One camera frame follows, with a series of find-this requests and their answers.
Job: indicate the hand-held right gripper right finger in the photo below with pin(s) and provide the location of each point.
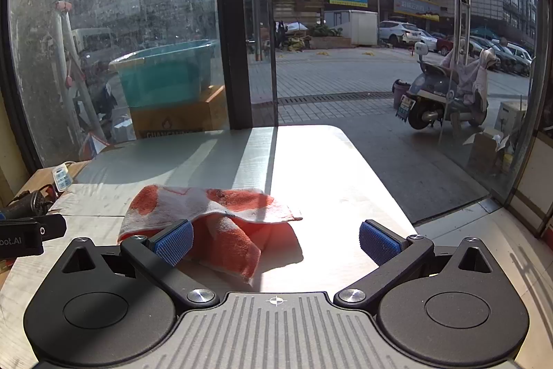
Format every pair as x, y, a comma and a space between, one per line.
380, 242

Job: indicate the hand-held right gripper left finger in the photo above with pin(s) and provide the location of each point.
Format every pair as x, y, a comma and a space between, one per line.
173, 243

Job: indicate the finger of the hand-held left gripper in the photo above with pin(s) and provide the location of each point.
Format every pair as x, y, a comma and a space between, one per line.
26, 237

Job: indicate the orange and white towel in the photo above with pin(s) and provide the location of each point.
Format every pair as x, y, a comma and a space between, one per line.
224, 230

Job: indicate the wooden side table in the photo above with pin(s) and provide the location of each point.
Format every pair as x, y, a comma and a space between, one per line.
41, 181

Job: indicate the white remote control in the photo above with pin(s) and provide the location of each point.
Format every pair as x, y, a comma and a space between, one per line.
61, 177

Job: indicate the yellow cardboard box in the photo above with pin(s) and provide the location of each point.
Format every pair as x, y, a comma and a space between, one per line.
181, 116

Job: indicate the open brown cardboard box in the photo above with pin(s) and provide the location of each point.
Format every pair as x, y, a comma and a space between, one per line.
486, 155

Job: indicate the dark bucket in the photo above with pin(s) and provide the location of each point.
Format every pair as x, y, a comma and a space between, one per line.
400, 92

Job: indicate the grey electric scooter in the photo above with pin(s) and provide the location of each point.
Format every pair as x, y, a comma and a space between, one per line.
440, 92

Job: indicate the teal plastic tub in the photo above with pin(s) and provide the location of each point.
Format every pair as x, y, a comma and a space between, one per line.
168, 75

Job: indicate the white ladder with red caps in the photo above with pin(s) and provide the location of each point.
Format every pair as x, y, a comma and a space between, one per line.
69, 62

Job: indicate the white box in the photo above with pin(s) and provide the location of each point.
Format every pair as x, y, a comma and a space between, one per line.
512, 116

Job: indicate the white car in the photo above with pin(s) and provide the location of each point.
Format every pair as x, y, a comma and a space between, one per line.
399, 32

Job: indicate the white kiosk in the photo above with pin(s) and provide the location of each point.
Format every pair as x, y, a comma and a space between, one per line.
352, 26

